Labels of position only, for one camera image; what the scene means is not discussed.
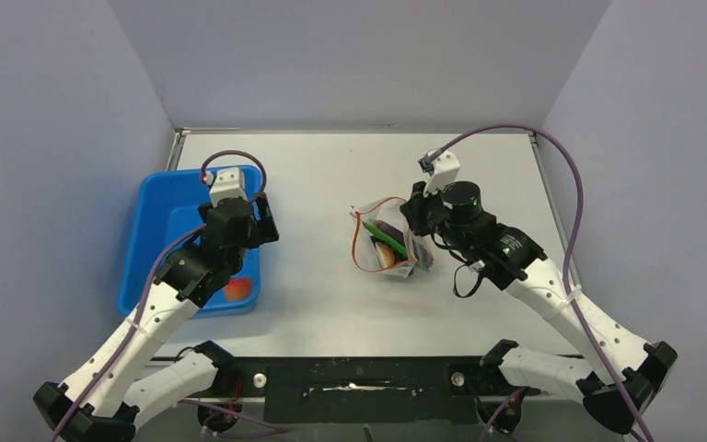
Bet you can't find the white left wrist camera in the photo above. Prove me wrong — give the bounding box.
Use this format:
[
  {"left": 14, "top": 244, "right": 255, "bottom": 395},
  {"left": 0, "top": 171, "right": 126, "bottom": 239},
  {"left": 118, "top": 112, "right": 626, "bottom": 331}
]
[{"left": 202, "top": 167, "right": 247, "bottom": 206}]

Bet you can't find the purple toy eggplant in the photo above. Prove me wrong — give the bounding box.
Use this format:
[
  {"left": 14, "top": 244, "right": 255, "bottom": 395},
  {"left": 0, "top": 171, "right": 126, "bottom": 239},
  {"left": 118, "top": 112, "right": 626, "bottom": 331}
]
[{"left": 375, "top": 220, "right": 406, "bottom": 246}]

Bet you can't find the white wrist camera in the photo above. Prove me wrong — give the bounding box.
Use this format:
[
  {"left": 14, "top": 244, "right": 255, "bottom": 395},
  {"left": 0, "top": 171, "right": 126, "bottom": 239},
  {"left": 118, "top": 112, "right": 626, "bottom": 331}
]
[
  {"left": 202, "top": 167, "right": 247, "bottom": 206},
  {"left": 419, "top": 148, "right": 460, "bottom": 197}
]

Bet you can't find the clear zip top bag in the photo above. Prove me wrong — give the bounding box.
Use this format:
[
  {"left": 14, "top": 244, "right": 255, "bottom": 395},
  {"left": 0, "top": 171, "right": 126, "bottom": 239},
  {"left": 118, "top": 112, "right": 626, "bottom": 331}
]
[{"left": 349, "top": 196, "right": 435, "bottom": 278}]

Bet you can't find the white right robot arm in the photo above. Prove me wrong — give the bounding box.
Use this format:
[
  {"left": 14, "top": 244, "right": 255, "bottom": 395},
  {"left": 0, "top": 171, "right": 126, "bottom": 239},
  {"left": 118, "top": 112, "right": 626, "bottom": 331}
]
[{"left": 400, "top": 181, "right": 678, "bottom": 435}]

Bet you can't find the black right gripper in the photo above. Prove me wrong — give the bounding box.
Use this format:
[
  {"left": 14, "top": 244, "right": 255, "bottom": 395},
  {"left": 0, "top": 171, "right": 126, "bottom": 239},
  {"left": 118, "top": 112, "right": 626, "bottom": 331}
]
[{"left": 402, "top": 177, "right": 471, "bottom": 254}]

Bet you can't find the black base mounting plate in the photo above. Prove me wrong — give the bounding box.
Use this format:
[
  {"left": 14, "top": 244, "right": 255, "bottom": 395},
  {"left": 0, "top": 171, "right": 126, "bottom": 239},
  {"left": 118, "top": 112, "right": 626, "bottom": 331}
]
[{"left": 200, "top": 356, "right": 515, "bottom": 425}]

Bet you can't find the green toy chili pepper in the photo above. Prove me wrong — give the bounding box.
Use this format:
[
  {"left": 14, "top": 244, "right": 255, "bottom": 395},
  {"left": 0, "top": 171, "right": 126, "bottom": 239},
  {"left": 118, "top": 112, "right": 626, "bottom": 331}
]
[{"left": 364, "top": 219, "right": 409, "bottom": 261}]

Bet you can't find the white round toy slice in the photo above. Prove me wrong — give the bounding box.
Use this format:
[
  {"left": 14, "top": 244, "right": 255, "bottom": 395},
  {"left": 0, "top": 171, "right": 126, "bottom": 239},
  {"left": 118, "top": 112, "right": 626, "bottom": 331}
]
[{"left": 374, "top": 242, "right": 398, "bottom": 269}]

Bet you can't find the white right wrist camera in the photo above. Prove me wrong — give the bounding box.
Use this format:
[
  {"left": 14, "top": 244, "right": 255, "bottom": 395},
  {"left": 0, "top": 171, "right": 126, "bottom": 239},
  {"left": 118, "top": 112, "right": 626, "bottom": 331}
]
[{"left": 419, "top": 148, "right": 460, "bottom": 197}]

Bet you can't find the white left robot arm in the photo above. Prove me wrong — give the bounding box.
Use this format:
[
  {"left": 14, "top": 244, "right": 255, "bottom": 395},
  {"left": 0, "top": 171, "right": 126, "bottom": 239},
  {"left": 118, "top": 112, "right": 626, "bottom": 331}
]
[{"left": 33, "top": 192, "right": 279, "bottom": 441}]

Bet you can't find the red yellow toy peach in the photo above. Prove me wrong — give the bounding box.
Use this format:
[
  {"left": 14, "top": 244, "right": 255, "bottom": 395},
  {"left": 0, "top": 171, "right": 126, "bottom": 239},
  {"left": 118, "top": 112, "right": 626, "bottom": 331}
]
[{"left": 224, "top": 277, "right": 253, "bottom": 302}]

